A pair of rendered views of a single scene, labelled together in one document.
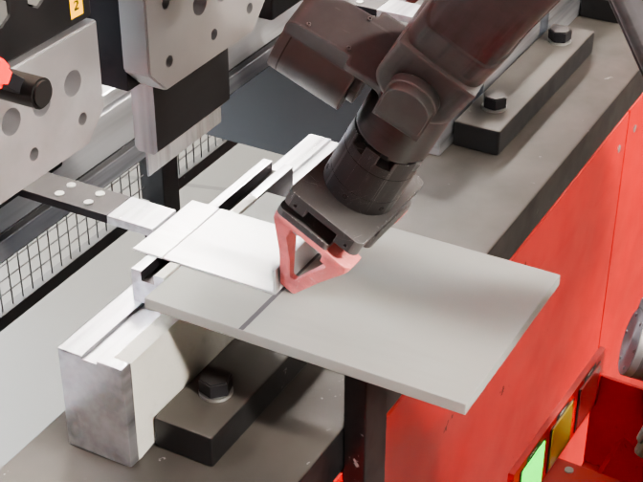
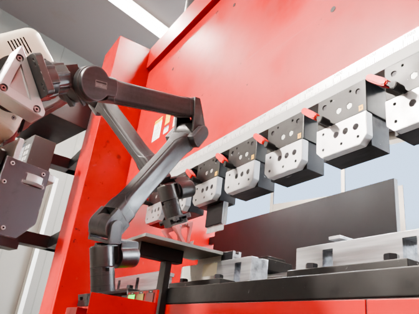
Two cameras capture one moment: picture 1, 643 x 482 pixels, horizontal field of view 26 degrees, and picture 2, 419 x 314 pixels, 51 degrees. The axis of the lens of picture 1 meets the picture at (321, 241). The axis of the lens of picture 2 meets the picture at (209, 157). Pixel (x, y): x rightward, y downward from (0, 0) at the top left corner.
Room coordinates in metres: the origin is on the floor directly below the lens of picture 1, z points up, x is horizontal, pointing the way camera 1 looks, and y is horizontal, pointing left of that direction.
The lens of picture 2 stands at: (1.64, -1.13, 0.73)
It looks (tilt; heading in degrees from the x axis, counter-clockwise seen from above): 24 degrees up; 121
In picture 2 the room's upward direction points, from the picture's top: 7 degrees clockwise
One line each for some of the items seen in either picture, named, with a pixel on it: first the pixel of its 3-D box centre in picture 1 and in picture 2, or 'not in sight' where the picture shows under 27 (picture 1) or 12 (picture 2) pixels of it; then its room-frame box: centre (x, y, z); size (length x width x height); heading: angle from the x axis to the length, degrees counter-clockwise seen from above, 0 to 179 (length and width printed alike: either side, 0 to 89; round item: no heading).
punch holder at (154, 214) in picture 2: not in sight; (163, 205); (0.57, 0.31, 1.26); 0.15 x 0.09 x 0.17; 151
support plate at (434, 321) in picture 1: (354, 291); (171, 247); (0.88, -0.03, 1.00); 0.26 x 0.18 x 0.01; 61
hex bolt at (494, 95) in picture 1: (495, 100); (311, 267); (1.36, -0.19, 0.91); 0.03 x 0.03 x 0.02
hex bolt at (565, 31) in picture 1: (560, 34); (391, 258); (1.54, -0.28, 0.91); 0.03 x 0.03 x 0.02
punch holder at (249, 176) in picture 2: not in sight; (250, 169); (1.10, 0.02, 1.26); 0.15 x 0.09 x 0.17; 151
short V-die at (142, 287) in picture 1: (217, 230); (217, 259); (0.98, 0.09, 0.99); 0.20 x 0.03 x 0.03; 151
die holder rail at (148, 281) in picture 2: not in sight; (138, 288); (0.46, 0.37, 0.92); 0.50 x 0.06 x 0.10; 151
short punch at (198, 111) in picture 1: (182, 93); (216, 218); (0.95, 0.10, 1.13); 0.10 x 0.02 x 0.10; 151
